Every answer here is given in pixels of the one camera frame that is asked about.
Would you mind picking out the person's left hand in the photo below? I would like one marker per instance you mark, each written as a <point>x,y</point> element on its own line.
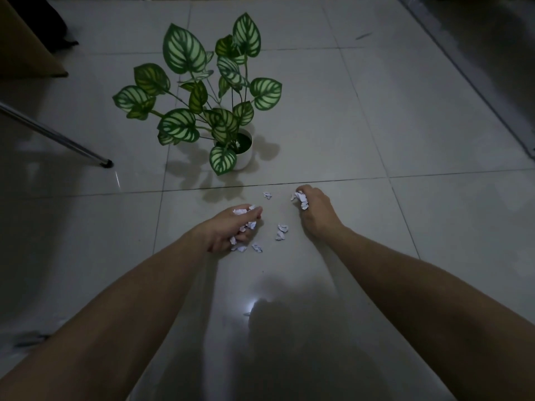
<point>221,229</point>

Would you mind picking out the person's right hand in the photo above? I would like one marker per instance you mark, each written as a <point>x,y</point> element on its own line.
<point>319,212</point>

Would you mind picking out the person's right fingers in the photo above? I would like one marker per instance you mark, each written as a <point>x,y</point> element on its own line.
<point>303,188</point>

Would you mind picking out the person's left fingers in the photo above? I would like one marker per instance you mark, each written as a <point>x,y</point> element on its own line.
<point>250,215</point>

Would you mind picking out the white paper piece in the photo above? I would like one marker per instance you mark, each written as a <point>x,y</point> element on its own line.
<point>301,199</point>
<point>250,225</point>
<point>239,211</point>

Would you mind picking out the person's left forearm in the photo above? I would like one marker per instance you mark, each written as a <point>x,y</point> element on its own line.
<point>113,313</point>

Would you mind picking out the person's right forearm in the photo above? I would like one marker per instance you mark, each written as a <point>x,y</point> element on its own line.
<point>426,304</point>

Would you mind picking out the scattered white paper scraps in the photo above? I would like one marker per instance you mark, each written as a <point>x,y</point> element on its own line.
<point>283,227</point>

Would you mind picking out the white plant pot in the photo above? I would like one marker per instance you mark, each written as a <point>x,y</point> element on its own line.
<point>245,158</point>

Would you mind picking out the green variegated artificial plant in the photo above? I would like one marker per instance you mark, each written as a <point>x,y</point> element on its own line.
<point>184,50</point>

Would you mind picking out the grey door threshold strip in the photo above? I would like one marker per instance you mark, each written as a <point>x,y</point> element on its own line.
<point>459,64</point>

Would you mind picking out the silver metal furniture leg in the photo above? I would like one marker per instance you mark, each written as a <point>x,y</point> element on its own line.
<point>50,131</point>

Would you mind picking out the black bag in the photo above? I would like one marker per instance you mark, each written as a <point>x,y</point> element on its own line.
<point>52,20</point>

